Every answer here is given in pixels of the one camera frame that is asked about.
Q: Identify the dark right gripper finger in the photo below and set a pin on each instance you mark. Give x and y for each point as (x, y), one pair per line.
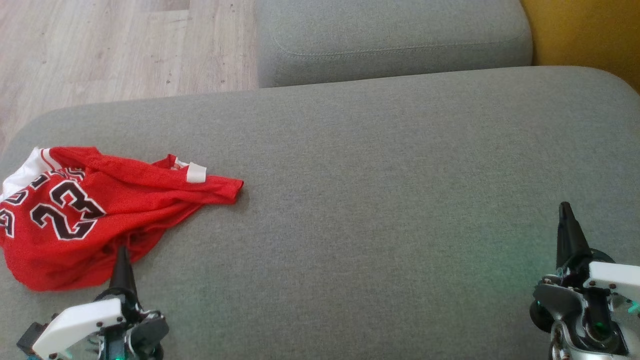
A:
(570, 240)

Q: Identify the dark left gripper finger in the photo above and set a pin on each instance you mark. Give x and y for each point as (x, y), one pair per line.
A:
(122, 275)

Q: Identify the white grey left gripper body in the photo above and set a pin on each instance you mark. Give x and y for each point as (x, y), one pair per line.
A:
(80, 322)

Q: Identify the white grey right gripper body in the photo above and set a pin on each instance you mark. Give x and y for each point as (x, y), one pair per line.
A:
(612, 277)

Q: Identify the red shorts with white stripe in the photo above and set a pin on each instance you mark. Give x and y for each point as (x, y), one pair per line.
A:
(165, 187)

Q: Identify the large yellow sofa back cushion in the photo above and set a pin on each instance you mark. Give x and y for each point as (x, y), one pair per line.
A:
(590, 30)

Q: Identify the large grey sofa seat cushion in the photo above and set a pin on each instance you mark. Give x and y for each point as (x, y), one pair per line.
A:
(350, 200)

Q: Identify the medium grey sofa seat cushion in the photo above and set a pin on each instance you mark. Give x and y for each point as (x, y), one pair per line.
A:
(390, 30)

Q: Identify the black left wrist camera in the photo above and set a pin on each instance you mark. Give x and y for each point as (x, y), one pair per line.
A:
(29, 341)

